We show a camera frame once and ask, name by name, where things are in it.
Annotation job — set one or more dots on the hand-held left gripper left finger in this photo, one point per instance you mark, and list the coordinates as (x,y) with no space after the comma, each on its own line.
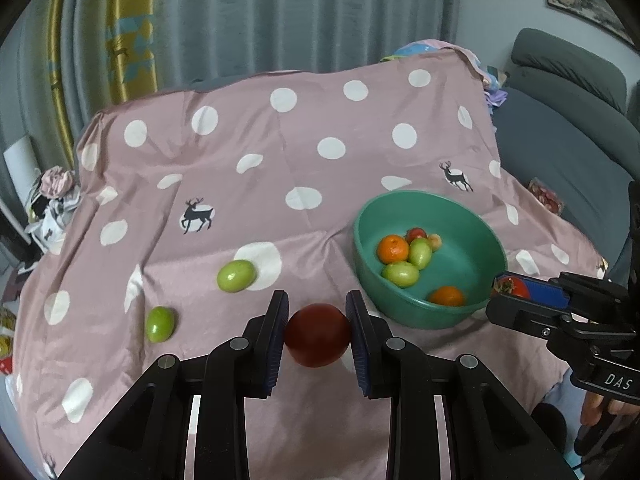
(275,340)

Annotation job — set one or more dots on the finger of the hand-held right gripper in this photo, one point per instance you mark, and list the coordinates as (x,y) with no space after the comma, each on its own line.
(545,292)
(520,315)

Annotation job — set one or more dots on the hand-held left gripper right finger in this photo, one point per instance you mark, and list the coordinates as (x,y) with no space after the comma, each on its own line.
(357,345)

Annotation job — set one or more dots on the red cherry tomato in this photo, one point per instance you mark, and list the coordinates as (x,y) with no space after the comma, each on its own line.
(510,287)
(416,233)
(317,335)

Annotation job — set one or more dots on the green mango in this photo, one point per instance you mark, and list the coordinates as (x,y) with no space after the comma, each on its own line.
(400,273)

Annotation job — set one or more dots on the green plastic bowl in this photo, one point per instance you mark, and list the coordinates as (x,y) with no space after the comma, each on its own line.
(465,245)

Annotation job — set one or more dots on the green jujube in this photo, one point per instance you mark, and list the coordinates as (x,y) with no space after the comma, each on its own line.
(420,252)
(236,275)
(160,324)

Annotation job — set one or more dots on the brown longan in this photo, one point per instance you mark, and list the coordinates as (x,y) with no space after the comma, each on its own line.
(435,241)

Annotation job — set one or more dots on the person's right hand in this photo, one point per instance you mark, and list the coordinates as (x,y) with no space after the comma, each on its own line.
(592,410)

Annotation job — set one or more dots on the orange mandarin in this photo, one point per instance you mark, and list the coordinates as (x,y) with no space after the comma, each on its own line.
(392,249)
(447,296)

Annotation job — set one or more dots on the red patterned packet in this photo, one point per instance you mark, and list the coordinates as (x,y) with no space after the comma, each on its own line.
(547,195)

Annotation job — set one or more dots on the grey sofa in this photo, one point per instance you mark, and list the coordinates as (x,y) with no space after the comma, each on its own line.
(550,150)

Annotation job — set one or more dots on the pink polka dot blanket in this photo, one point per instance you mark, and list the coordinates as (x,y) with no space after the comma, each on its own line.
(300,135)

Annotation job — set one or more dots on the pastel printed cloth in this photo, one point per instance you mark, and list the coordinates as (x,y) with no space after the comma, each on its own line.
(492,91)

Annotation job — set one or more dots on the white patterned cloth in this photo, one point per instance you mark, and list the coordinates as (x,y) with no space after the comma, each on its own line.
(47,215)

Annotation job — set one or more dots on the pink crumpled clothing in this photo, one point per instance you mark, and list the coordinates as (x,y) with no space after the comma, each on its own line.
(55,180)

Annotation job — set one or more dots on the white cylinder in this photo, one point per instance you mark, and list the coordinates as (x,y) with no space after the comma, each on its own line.
(20,160)

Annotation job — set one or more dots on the grey curtain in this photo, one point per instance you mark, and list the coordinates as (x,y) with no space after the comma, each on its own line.
(300,10)

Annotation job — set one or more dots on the yellow patterned curtain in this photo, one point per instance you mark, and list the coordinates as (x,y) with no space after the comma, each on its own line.
(125,35)

